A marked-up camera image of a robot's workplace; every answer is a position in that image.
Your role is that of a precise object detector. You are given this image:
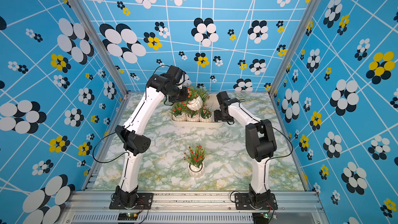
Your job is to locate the right controller board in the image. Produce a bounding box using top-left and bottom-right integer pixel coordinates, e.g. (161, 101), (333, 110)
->
(252, 213), (269, 224)

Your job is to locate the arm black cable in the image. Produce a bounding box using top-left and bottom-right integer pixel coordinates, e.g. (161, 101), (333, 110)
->
(92, 64), (171, 164)
(229, 99), (294, 162)

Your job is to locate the left controller board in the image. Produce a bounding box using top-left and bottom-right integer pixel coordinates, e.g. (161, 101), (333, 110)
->
(118, 213), (138, 222)

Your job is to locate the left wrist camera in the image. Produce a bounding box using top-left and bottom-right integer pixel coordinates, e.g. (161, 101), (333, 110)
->
(166, 65), (186, 86)

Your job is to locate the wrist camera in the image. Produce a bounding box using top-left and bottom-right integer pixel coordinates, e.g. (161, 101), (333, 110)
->
(166, 65), (186, 86)
(216, 91), (230, 106)

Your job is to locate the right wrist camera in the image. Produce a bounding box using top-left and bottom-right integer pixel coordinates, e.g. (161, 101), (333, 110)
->
(216, 91), (230, 106)

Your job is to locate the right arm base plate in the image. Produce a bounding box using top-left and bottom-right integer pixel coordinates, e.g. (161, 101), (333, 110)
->
(233, 193), (278, 211)

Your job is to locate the potted gypsophila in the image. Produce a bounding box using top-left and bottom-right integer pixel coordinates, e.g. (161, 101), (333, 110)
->
(171, 102), (186, 121)
(199, 105), (213, 122)
(186, 108), (200, 122)
(183, 145), (206, 178)
(186, 86), (209, 111)

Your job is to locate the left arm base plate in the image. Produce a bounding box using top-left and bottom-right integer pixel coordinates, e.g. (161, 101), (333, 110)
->
(109, 192), (154, 211)

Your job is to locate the aluminium front rail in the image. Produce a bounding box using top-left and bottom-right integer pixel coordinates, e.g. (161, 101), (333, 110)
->
(59, 191), (329, 224)

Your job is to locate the white plastic storage box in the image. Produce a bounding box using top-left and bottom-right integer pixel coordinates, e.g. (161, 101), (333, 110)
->
(169, 92), (225, 129)

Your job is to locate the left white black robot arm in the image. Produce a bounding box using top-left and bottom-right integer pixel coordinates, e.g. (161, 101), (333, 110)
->
(112, 72), (188, 209)

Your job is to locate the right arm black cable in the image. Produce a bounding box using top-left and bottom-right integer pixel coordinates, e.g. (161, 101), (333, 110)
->
(229, 99), (294, 162)

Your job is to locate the controller board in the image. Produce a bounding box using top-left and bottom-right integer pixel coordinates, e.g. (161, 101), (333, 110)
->
(118, 213), (138, 222)
(252, 213), (269, 224)

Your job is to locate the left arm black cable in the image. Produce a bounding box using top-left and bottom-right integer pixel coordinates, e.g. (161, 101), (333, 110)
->
(92, 64), (171, 164)

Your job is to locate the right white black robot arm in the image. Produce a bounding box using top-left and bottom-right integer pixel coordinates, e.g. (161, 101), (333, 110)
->
(214, 91), (277, 210)

